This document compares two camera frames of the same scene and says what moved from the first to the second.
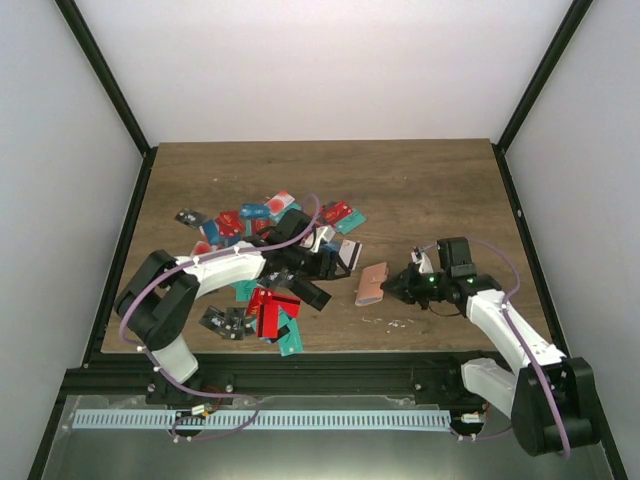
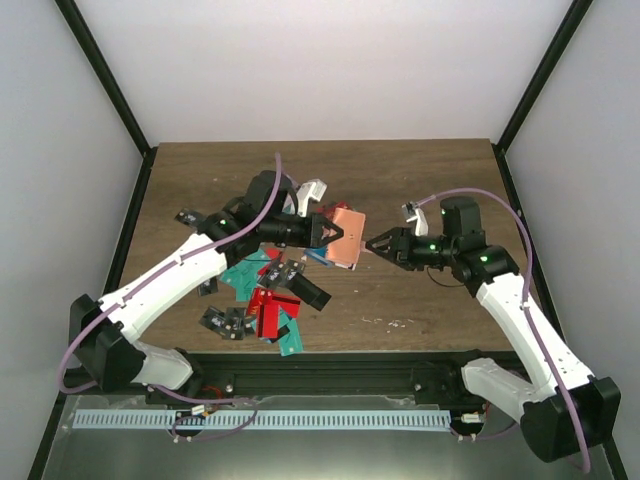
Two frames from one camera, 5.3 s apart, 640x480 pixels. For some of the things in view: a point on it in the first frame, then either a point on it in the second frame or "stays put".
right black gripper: x=406 y=287 -> x=402 y=239
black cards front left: x=232 y=324 stays put
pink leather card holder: x=370 y=286 -> x=347 y=248
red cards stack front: x=264 y=305 stays put
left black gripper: x=321 y=267 -> x=313 y=234
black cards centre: x=280 y=276 stays put
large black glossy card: x=310 y=293 stays put
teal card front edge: x=291 y=344 stays put
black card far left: x=190 y=217 stays put
